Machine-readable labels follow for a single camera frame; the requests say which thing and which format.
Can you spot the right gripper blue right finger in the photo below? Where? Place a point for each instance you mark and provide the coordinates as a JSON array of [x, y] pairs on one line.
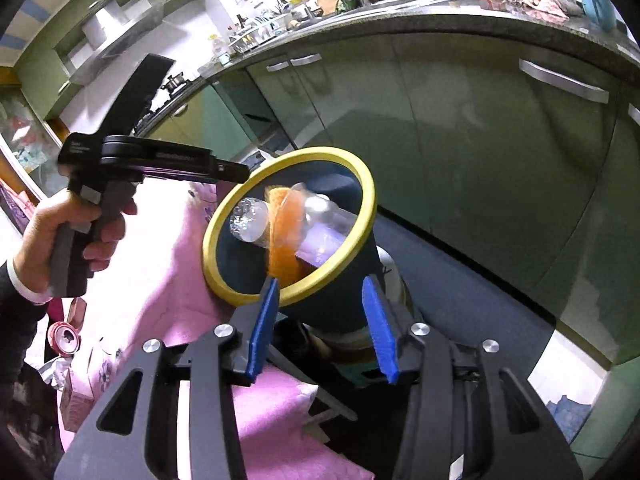
[[383, 328]]

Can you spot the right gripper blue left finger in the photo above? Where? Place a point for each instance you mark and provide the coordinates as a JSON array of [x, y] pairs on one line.
[[261, 336]]

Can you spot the clear plastic bottle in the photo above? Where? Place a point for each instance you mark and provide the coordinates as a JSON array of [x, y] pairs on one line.
[[310, 224]]

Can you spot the orange plastic wrapper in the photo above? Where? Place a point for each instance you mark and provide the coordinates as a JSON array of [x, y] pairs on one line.
[[286, 215]]

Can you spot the dark sleeve left forearm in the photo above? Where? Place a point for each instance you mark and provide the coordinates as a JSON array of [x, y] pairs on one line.
[[21, 310]]

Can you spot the green kitchen cabinets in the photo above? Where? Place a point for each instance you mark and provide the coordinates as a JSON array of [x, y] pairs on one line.
[[513, 144]]

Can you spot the person's left hand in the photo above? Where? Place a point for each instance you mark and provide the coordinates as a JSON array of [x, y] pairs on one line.
[[67, 239]]

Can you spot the steel range hood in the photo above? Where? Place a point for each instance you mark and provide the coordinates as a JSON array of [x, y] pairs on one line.
[[106, 32]]

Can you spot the green upper cabinets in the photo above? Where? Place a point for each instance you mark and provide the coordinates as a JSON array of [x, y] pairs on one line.
[[41, 41]]

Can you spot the steel dish rack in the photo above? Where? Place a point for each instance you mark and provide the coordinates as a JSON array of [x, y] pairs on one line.
[[260, 33]]

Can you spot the blue floor mat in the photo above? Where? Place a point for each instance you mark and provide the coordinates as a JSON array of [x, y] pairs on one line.
[[569, 415]]

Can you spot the pink dish rag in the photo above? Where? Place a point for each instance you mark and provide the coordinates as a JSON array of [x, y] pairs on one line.
[[552, 11]]

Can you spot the teal cup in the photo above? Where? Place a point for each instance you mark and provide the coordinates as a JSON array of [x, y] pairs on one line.
[[601, 13]]

